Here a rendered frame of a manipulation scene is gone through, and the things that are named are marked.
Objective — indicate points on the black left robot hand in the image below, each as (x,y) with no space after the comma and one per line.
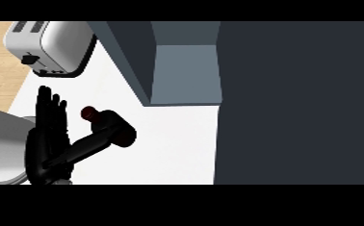
(49,140)

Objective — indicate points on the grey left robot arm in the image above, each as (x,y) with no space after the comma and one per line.
(61,182)

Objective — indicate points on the dark wine bottle red cap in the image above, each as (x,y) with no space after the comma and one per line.
(119,130)

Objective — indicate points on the grey open cabinet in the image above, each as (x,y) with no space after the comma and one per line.
(185,72)

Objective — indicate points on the dark grey cabinet door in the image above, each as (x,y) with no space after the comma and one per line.
(289,105)

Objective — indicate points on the pale grey rounded object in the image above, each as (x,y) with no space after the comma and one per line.
(12,146)

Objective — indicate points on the silver toaster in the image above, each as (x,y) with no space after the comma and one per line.
(57,45)

